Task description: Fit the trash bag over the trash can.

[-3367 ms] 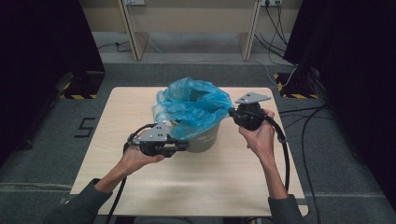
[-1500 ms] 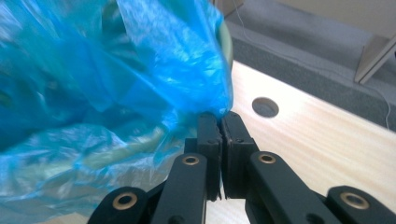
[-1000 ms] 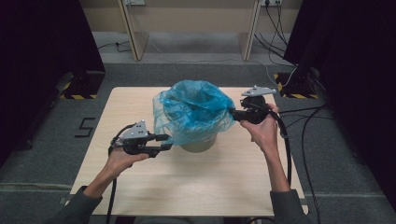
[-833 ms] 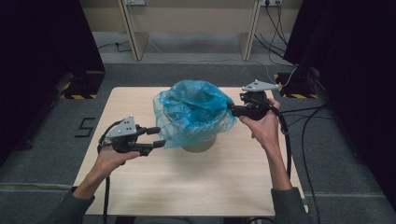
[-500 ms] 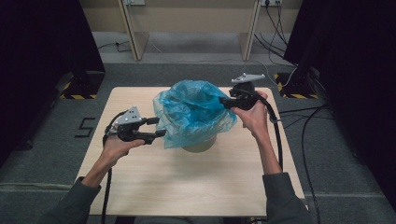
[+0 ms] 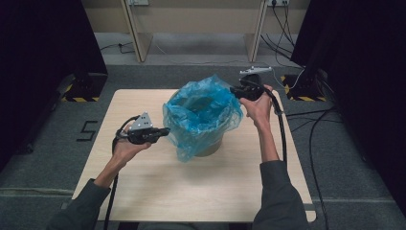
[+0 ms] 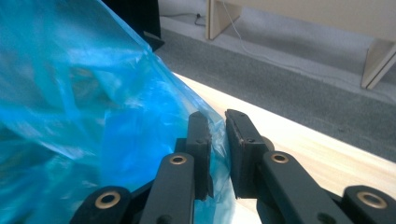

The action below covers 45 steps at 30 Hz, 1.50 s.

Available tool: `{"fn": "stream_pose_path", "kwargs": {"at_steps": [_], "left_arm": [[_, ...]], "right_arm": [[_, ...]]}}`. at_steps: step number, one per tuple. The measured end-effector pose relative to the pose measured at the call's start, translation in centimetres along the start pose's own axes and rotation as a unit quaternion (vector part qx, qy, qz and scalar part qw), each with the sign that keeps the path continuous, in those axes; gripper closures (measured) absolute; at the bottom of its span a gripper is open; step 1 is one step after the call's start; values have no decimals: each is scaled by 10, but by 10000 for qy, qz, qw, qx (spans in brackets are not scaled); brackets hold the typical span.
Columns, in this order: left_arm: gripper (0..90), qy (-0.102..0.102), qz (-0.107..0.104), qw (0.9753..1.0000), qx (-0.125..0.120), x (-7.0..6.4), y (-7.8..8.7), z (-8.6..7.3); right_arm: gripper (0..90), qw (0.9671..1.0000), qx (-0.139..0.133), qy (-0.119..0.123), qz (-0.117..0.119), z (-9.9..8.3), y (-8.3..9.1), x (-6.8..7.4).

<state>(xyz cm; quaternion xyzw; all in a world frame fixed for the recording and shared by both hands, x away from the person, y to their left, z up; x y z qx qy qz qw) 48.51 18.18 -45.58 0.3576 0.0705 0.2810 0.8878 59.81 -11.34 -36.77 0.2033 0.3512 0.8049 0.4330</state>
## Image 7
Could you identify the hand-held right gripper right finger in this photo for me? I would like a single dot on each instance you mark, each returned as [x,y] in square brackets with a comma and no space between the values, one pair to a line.
[244,155]

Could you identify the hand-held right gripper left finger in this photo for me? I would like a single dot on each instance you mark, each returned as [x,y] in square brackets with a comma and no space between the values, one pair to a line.
[199,140]

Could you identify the blue plastic bag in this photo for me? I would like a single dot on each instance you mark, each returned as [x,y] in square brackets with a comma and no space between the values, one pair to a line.
[93,109]

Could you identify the grey round table grommet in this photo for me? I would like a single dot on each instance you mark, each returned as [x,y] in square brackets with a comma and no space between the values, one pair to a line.
[269,143]

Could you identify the wooden panel leg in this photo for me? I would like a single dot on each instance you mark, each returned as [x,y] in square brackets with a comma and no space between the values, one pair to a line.
[218,18]
[378,65]

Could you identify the black curtain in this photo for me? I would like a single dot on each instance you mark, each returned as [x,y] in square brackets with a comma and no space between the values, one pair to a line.
[134,15]

